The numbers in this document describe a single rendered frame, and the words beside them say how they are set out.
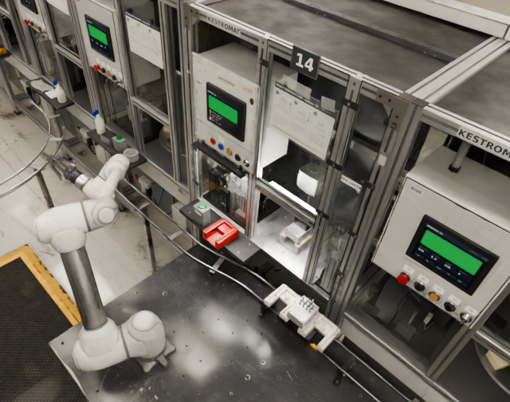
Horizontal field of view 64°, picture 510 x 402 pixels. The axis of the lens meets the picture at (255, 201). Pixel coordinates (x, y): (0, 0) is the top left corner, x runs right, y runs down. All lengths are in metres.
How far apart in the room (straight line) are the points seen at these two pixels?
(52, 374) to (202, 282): 1.16
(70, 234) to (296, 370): 1.22
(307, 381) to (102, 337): 0.97
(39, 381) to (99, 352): 1.10
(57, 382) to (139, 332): 1.14
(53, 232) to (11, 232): 2.18
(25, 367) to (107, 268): 0.85
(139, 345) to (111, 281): 1.40
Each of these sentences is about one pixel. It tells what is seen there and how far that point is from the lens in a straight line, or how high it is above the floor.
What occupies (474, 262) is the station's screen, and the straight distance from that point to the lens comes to 1.49.
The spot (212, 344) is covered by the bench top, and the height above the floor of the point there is 0.68.
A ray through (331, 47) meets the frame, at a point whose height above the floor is 2.01.
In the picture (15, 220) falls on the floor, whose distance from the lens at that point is 4.04.
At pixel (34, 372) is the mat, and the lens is 3.10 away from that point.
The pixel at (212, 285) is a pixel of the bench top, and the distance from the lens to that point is 2.39.
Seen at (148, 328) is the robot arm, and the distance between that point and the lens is 1.97.
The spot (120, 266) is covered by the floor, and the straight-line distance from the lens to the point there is 3.42.
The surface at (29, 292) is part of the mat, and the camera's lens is 3.46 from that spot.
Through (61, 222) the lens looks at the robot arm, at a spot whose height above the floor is 1.43.
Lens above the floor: 2.63
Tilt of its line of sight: 43 degrees down
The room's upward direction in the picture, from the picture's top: 5 degrees clockwise
